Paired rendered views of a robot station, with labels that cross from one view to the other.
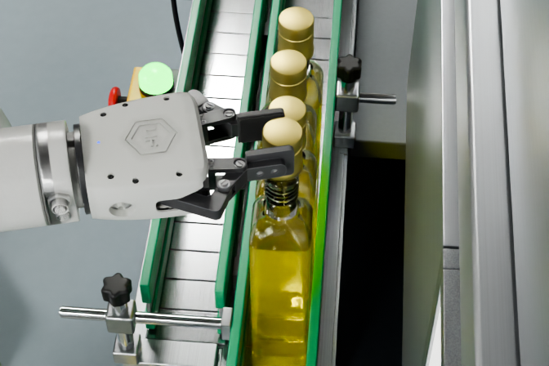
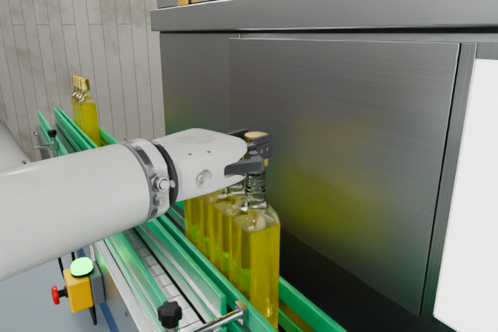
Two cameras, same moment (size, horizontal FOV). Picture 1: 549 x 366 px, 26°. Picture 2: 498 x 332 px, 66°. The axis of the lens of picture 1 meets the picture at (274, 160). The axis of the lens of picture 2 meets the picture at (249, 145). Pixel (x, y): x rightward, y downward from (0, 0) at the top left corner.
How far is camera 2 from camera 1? 0.73 m
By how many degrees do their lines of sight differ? 45
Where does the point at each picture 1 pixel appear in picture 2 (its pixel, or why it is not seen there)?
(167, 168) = (221, 143)
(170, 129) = (202, 135)
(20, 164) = (121, 155)
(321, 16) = not seen: hidden behind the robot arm
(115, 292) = (173, 311)
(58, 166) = (151, 152)
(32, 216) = (141, 199)
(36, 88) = not seen: outside the picture
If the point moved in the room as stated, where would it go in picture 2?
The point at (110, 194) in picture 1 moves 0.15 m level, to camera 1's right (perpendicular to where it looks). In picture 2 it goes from (196, 163) to (301, 138)
